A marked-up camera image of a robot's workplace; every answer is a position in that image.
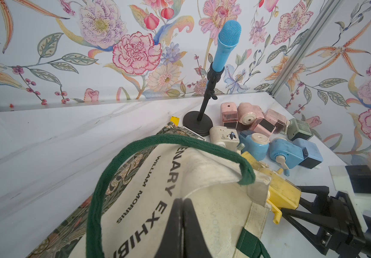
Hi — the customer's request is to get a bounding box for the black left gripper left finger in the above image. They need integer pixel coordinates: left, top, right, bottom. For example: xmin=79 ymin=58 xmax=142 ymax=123
xmin=154 ymin=198 xmax=183 ymax=258

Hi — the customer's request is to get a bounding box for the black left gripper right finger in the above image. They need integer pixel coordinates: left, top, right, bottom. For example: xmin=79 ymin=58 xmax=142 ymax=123
xmin=183 ymin=198 xmax=212 ymax=258

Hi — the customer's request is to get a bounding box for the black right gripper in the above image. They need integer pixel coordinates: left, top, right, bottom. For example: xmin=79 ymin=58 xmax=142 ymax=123
xmin=280 ymin=185 xmax=367 ymax=258

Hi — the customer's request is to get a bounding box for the yellow pencil sharpener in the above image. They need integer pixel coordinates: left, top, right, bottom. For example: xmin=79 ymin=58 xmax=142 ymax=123
xmin=259 ymin=168 xmax=301 ymax=225
xmin=241 ymin=152 xmax=269 ymax=171

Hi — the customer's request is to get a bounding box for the cream canvas tote bag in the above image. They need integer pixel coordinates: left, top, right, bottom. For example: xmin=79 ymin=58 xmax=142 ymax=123
xmin=30 ymin=123 xmax=271 ymax=258

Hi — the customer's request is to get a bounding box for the dark blue pencil sharpener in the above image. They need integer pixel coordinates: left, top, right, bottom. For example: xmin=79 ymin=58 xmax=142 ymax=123
xmin=293 ymin=138 xmax=323 ymax=169

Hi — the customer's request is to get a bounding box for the dark green pencil sharpener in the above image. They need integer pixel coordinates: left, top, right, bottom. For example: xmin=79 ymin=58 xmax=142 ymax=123
xmin=287 ymin=118 xmax=313 ymax=141

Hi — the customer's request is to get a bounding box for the cream panda pencil sharpener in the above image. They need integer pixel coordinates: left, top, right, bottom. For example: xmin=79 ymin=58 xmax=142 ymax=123
xmin=209 ymin=126 xmax=245 ymax=154

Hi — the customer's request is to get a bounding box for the pink pencil sharpener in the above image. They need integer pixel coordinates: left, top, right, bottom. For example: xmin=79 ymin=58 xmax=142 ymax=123
xmin=265 ymin=109 xmax=287 ymax=134
xmin=221 ymin=102 xmax=239 ymax=129
xmin=250 ymin=118 xmax=276 ymax=138
xmin=237 ymin=102 xmax=264 ymax=131

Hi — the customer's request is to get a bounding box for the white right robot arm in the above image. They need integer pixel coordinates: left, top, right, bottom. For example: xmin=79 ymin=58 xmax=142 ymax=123
xmin=282 ymin=165 xmax=371 ymax=258

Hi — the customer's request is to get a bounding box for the black microphone stand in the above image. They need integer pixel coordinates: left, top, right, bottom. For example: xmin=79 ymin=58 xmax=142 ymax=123
xmin=183 ymin=61 xmax=224 ymax=137

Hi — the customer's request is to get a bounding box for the yellow wooden block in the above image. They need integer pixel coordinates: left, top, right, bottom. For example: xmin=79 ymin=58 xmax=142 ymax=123
xmin=170 ymin=116 xmax=180 ymax=126

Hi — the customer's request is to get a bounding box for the blue microphone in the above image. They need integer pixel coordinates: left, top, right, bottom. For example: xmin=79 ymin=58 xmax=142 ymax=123
xmin=206 ymin=20 xmax=242 ymax=89

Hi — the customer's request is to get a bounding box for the aluminium corner post right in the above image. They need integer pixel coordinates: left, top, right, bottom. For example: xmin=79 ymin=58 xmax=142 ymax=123
xmin=267 ymin=0 xmax=344 ymax=98

